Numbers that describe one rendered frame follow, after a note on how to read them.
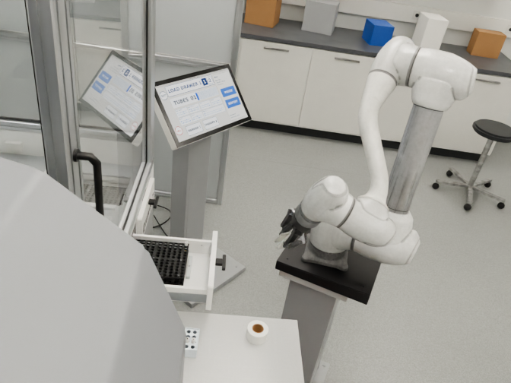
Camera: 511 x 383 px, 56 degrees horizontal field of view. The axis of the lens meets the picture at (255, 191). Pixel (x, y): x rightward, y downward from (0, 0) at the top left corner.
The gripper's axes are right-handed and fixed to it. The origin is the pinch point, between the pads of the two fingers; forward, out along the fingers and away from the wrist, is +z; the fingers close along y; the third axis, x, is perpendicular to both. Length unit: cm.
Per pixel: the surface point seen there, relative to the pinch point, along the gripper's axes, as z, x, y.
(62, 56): -80, 72, 11
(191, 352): 4.7, 39.5, -29.3
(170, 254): 10.4, 37.8, 4.9
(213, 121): 36, -3, 78
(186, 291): 4.0, 36.9, -10.6
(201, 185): 77, -4, 64
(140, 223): 19, 44, 21
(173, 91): 26, 16, 88
